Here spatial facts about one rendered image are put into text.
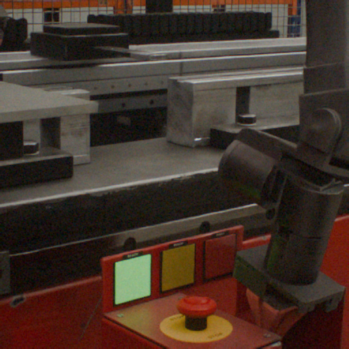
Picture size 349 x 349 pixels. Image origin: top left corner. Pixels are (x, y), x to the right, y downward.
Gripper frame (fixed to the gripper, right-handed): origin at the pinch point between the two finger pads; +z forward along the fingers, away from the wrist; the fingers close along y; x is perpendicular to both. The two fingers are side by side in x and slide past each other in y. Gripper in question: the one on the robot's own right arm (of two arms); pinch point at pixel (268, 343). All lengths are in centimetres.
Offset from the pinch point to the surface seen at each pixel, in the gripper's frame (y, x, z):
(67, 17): 443, -277, 111
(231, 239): 11.0, -2.6, -6.2
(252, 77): 37.9, -29.3, -14.0
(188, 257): 10.8, 3.9, -5.4
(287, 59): 61, -64, -7
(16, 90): 25.9, 18.7, -19.9
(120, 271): 10.8, 13.2, -5.6
